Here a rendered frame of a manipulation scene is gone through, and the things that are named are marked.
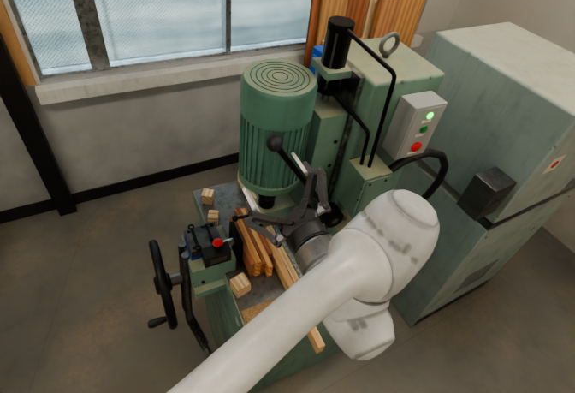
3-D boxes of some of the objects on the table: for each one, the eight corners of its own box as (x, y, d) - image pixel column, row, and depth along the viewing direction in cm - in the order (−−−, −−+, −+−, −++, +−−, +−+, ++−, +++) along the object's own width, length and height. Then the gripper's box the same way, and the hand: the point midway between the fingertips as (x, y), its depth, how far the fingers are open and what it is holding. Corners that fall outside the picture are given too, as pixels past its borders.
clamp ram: (211, 244, 119) (210, 227, 113) (233, 237, 122) (234, 220, 116) (220, 266, 114) (219, 250, 108) (242, 259, 117) (243, 242, 111)
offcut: (250, 290, 110) (251, 282, 107) (237, 298, 108) (238, 291, 105) (242, 279, 112) (242, 271, 109) (229, 286, 110) (229, 279, 107)
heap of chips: (240, 311, 105) (240, 305, 102) (284, 294, 110) (286, 288, 108) (251, 341, 100) (252, 335, 97) (298, 321, 105) (299, 316, 102)
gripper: (269, 288, 74) (234, 211, 87) (372, 217, 72) (320, 149, 85) (251, 278, 68) (216, 197, 81) (363, 201, 66) (309, 131, 79)
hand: (271, 175), depth 83 cm, fingers open, 13 cm apart
